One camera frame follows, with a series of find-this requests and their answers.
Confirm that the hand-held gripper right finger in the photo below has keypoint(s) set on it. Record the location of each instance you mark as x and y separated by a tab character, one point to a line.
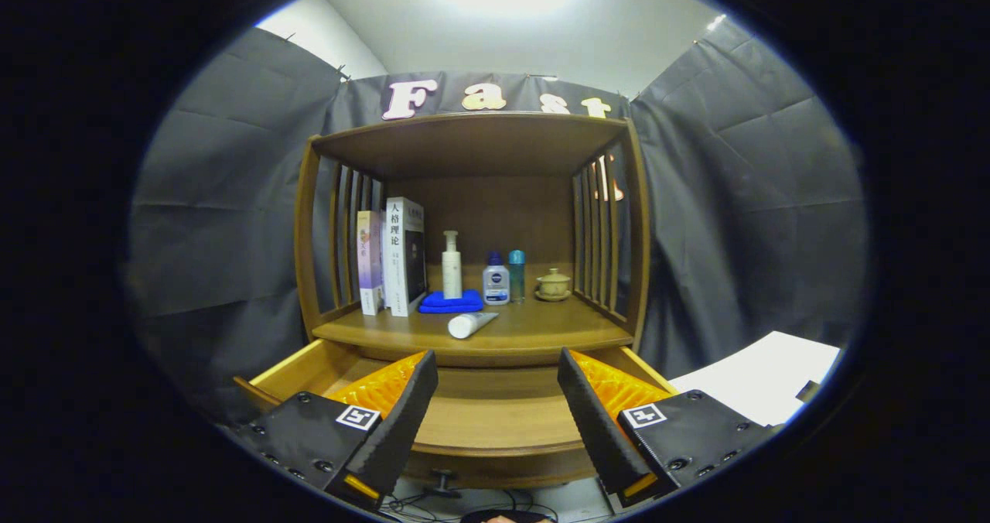
595	430

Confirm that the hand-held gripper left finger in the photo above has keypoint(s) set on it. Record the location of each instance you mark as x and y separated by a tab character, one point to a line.
404	422

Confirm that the black round drawer knob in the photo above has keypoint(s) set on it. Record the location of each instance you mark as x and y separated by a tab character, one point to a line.
442	483

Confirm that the brown wooden drawer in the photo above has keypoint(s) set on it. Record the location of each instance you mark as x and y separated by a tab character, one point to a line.
495	415

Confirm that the white green-topped tube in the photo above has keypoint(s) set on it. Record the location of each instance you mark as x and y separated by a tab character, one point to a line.
468	324

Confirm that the brown wooden countertop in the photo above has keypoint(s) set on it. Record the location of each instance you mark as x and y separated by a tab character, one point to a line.
541	326

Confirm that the brown wooden cabinet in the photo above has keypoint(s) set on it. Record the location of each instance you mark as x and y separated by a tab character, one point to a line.
495	213

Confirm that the blue folded cloth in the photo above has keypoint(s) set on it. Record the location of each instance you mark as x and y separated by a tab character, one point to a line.
448	304

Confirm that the beige saucer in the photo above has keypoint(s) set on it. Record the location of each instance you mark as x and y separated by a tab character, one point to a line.
553	298

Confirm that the beige lidded tea cup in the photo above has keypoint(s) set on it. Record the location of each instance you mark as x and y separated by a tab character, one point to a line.
554	282

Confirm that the white pump bottle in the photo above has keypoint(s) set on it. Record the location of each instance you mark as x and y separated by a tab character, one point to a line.
452	275

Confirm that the white book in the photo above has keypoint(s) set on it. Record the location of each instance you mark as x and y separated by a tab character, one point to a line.
394	268

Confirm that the purple book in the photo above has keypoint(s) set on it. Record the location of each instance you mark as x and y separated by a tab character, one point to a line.
370	260

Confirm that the white bottle blue cap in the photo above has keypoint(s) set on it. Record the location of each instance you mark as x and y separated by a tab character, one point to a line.
496	283

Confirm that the teal clear bottle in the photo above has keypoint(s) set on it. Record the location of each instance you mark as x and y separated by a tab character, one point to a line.
517	279

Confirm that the white plastic box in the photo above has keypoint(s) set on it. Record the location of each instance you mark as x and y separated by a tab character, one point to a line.
758	376

